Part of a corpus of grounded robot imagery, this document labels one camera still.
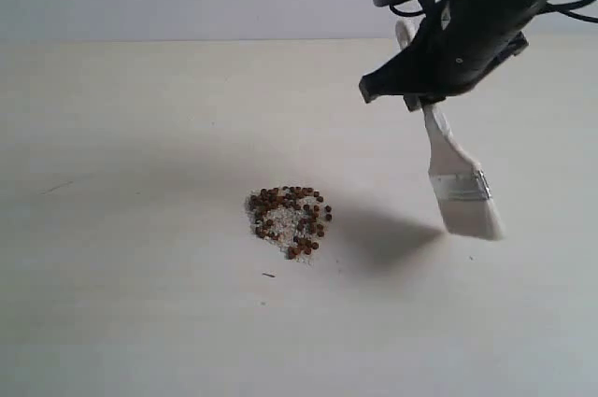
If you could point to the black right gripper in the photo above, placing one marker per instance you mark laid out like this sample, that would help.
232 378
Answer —
458 44

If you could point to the white wooden paint brush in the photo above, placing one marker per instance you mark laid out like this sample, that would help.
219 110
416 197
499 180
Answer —
461 189

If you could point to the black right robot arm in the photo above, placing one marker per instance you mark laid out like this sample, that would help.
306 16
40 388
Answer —
458 44

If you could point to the brown beans and grain pile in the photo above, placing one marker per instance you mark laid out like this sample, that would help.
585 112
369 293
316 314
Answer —
293 218

